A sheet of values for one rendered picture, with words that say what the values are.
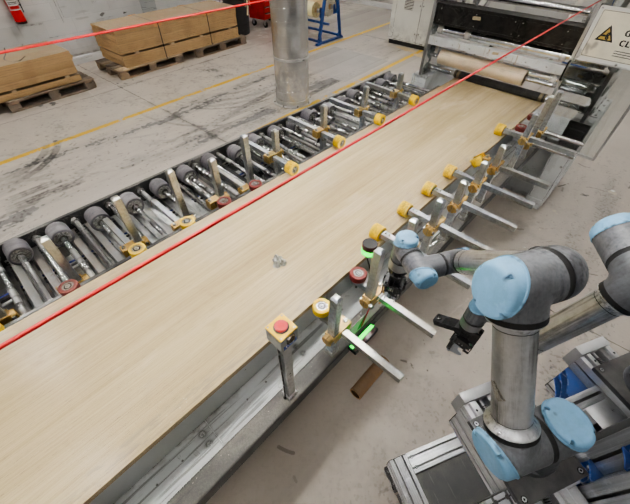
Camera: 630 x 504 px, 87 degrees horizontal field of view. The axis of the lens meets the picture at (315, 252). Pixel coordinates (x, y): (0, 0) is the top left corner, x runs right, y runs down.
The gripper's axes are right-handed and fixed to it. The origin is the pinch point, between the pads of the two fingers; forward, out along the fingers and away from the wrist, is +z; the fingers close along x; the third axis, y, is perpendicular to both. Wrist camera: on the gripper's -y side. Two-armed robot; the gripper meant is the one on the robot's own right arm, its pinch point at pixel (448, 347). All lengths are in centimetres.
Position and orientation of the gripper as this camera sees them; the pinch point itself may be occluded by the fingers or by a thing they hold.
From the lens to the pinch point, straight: 153.4
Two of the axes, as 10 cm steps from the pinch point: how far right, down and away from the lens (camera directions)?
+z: -0.1, 6.8, 7.3
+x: 6.9, -5.3, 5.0
